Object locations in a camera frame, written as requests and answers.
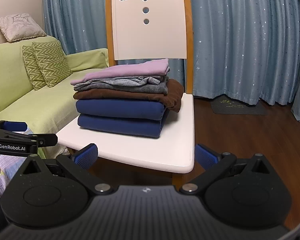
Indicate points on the brown folded garment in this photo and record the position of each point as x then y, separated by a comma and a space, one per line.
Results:
172, 100

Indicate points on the navy folded garment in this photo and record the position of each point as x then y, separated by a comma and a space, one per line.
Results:
128, 117

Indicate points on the beige square cushion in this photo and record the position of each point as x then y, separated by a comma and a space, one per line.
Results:
19, 27

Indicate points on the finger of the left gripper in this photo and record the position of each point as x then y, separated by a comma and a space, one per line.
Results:
44, 140
13, 126

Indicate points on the grey folded garment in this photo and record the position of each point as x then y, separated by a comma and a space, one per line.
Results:
140, 84

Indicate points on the green zigzag pillow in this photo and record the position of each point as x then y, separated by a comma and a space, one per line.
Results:
33, 71
52, 62

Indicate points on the green zigzag pillow front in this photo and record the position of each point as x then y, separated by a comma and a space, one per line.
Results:
52, 62

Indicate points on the blue starry curtain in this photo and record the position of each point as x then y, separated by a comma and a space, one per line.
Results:
246, 49

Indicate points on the purple shirt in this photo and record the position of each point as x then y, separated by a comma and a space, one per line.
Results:
149, 68

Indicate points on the green zigzag pillow rear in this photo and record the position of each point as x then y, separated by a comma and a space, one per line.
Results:
33, 71

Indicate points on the dark floor mat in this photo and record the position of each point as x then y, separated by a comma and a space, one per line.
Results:
226, 106

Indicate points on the checkered blue green sheet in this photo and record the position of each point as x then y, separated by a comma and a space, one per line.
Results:
9, 164

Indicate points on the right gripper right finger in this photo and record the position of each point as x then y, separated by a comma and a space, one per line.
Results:
227, 174

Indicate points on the white wooden chair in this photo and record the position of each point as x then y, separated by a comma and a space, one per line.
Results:
139, 31

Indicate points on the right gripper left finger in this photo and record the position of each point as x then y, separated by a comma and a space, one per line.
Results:
65, 175

